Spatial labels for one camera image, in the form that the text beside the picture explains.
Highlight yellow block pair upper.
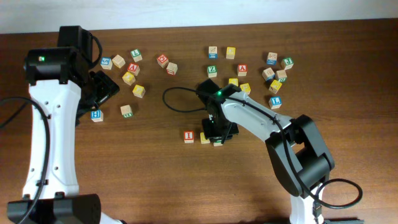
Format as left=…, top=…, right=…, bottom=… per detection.
left=228, top=78, right=239, bottom=86

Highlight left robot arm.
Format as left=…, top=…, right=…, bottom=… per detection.
left=7, top=26, right=119, bottom=223

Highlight yellow block right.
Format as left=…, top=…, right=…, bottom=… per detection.
left=269, top=80, right=282, bottom=94

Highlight blue 5 block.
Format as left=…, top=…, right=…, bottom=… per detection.
left=100, top=57, right=113, bottom=70

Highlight yellow top far block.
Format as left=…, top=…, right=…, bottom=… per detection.
left=226, top=47, right=236, bottom=60

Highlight blue H block near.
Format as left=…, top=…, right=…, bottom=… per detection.
left=90, top=110, right=104, bottom=122

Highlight yellow C block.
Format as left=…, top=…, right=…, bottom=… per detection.
left=200, top=132, right=210, bottom=144

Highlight wooden block blue side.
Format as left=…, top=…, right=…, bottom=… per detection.
left=262, top=68, right=275, bottom=82
left=208, top=46, right=218, bottom=59

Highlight red I block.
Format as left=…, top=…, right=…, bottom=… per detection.
left=183, top=131, right=194, bottom=143

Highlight green R block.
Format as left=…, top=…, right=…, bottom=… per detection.
left=213, top=141, right=223, bottom=147

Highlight yellow block lower left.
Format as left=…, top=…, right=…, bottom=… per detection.
left=132, top=84, right=146, bottom=98

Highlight blue L block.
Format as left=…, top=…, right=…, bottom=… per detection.
left=269, top=96, right=282, bottom=110

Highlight wooden block red side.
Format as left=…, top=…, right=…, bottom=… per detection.
left=166, top=62, right=178, bottom=75

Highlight wooden block blue side right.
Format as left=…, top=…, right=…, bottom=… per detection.
left=262, top=68, right=275, bottom=82

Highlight green L block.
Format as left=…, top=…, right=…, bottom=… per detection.
left=130, top=49, right=142, bottom=62

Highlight green J block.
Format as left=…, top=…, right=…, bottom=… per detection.
left=281, top=57, right=294, bottom=70

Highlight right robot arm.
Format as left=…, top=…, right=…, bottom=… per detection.
left=196, top=80, right=335, bottom=223

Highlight yellow block middle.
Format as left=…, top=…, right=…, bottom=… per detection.
left=239, top=83, right=251, bottom=95

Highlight wooden block green side right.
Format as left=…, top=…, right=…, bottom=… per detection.
left=275, top=70, right=287, bottom=83

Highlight blue top far right block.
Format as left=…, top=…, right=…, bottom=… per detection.
left=266, top=52, right=277, bottom=65

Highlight wooden K block green side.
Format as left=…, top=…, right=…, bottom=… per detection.
left=120, top=105, right=133, bottom=118

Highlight red circle block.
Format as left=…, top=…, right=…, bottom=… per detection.
left=157, top=54, right=169, bottom=68

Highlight green Z block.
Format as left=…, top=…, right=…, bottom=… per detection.
left=206, top=65, right=218, bottom=78

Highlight plain wooden block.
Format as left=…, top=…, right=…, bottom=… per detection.
left=112, top=55, right=126, bottom=68

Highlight yellow block upper left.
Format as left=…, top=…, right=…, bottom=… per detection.
left=122, top=72, right=136, bottom=86

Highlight red a block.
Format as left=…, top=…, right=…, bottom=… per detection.
left=127, top=63, right=140, bottom=76
left=237, top=64, right=248, bottom=77

